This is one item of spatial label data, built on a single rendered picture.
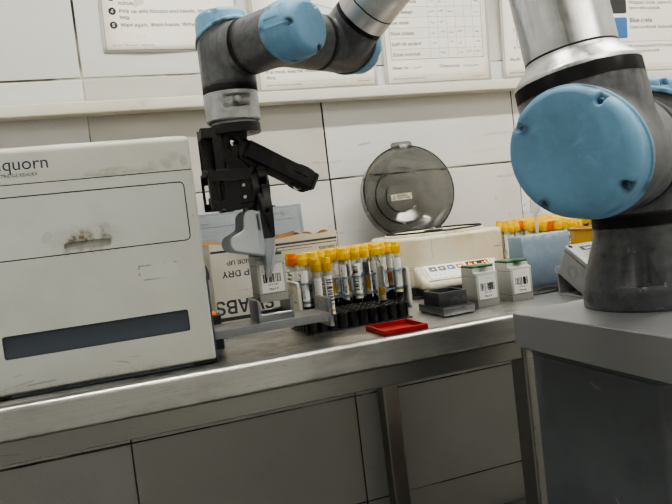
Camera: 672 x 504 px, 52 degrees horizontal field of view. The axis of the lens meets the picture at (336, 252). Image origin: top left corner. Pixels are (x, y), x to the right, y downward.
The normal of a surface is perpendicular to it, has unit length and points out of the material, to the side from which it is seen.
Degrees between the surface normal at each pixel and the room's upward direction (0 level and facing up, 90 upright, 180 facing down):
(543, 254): 90
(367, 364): 90
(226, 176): 90
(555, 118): 98
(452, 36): 94
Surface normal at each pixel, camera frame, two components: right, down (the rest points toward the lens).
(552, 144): -0.61, 0.25
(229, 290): 0.30, 0.02
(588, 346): -0.94, 0.13
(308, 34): 0.76, -0.06
